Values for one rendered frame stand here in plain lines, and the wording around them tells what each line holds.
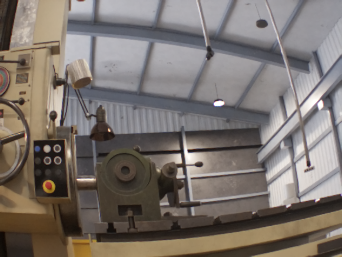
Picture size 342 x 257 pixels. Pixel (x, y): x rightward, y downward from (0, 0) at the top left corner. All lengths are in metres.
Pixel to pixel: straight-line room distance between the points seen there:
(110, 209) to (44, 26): 1.66
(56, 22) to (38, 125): 1.24
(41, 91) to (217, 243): 1.00
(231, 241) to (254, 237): 0.10
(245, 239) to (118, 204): 0.50
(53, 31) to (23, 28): 0.25
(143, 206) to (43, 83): 0.72
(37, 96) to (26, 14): 1.23
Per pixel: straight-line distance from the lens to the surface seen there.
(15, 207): 1.78
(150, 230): 1.62
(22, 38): 2.92
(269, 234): 1.69
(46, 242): 2.40
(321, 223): 1.81
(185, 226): 1.64
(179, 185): 1.83
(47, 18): 2.99
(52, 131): 1.88
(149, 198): 1.65
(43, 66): 2.00
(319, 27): 12.47
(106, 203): 1.63
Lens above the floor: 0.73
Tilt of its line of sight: 21 degrees up
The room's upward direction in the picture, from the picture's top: 7 degrees counter-clockwise
